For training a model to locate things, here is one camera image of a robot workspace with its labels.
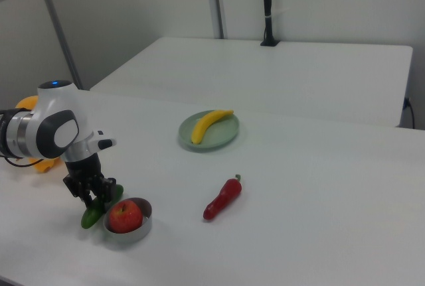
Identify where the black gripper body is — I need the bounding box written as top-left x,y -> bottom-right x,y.
63,152 -> 104,184

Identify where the pale green plate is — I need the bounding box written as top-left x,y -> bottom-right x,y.
178,109 -> 240,153

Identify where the yellow plush toy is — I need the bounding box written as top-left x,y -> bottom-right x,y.
15,95 -> 62,174

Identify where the red apple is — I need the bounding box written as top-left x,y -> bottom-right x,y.
109,200 -> 143,234

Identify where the red chili pepper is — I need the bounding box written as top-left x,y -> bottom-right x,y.
203,174 -> 243,221

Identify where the green cucumber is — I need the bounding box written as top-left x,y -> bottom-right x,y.
80,184 -> 124,230

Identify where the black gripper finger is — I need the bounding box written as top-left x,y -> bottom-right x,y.
94,176 -> 118,206
62,175 -> 96,211

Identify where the grey metal bowl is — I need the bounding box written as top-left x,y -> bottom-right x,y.
103,197 -> 153,244

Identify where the yellow banana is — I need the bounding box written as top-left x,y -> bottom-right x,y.
191,109 -> 234,145

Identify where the black camera stand pole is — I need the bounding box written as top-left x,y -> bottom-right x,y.
260,0 -> 280,47

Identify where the grey partition post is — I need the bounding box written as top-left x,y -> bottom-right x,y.
33,0 -> 83,91
205,0 -> 229,40

